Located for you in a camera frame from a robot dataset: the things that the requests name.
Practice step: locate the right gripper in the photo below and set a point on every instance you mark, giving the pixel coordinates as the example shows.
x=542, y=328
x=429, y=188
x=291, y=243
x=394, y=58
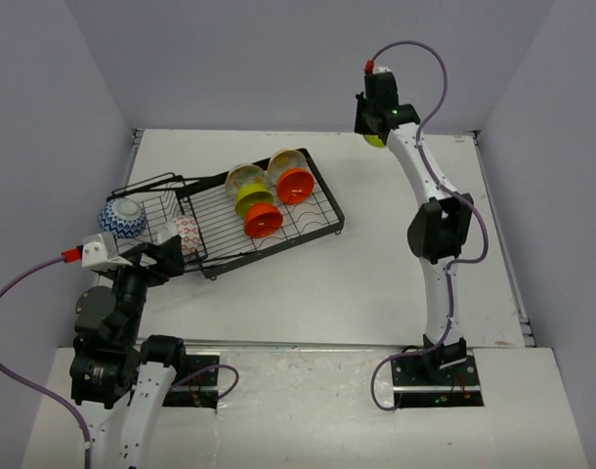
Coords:
x=361, y=126

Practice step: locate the yellow blue pattern ceramic bowl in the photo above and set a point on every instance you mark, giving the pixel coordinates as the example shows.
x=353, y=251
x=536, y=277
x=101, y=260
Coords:
x=284, y=160

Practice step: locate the blue white pattern bowl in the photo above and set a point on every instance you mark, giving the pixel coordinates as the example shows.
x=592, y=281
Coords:
x=122, y=217

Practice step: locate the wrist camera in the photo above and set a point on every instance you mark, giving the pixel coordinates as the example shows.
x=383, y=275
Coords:
x=371, y=68
x=100, y=253

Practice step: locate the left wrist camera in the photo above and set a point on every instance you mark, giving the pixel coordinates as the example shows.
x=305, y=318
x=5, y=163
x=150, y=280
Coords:
x=100, y=253

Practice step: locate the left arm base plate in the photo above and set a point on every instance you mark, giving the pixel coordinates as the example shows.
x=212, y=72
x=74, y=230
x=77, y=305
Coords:
x=202, y=382

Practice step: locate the black wire dish rack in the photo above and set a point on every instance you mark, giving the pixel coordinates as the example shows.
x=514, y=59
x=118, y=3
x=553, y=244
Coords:
x=224, y=245

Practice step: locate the red white pattern bowl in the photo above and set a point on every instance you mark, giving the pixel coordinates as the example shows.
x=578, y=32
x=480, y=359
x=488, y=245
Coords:
x=186, y=227

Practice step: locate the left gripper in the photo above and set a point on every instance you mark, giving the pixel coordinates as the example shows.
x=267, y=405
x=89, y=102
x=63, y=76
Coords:
x=170, y=251

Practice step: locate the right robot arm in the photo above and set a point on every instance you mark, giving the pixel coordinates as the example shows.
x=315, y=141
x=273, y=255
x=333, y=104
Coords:
x=439, y=228

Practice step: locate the leaf pattern ceramic bowl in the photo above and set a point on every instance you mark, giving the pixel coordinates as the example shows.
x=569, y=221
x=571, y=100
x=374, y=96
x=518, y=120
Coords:
x=241, y=175

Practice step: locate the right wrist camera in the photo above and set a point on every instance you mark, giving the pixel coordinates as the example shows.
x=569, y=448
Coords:
x=371, y=68

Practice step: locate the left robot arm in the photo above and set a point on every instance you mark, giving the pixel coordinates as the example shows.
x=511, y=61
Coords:
x=118, y=384

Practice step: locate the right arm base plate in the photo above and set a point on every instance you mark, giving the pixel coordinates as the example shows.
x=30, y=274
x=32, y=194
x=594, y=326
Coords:
x=417, y=385

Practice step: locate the orange bowl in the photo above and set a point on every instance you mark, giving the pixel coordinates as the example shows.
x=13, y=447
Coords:
x=295, y=186
x=261, y=219

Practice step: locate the green bowl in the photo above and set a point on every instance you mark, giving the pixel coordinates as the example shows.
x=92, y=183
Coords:
x=374, y=141
x=251, y=194

